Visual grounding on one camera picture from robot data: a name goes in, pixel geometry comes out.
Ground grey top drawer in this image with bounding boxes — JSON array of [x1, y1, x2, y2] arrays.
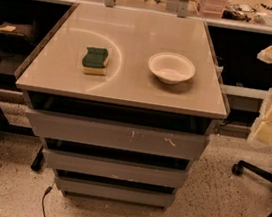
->
[[26, 109, 209, 160]]

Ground white bowl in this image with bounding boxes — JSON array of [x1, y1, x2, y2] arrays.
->
[[148, 52, 196, 85]]

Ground grey bottom drawer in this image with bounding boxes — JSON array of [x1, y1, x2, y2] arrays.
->
[[54, 176, 175, 208]]

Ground grey drawer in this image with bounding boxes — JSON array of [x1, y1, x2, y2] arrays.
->
[[26, 109, 209, 160], [43, 149, 188, 188], [54, 176, 175, 208]]

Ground green yellow sponge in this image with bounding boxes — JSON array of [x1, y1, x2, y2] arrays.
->
[[81, 47, 110, 76]]

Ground black floor cable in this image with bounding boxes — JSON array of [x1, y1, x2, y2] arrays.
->
[[39, 183, 60, 217]]

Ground grey drawer cabinet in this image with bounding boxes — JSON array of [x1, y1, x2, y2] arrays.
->
[[0, 0, 243, 217]]

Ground pink stacked trays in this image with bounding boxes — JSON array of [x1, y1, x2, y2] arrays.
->
[[196, 0, 228, 18]]

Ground dark bag under bench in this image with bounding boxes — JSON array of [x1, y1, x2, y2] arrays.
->
[[0, 21, 35, 54]]

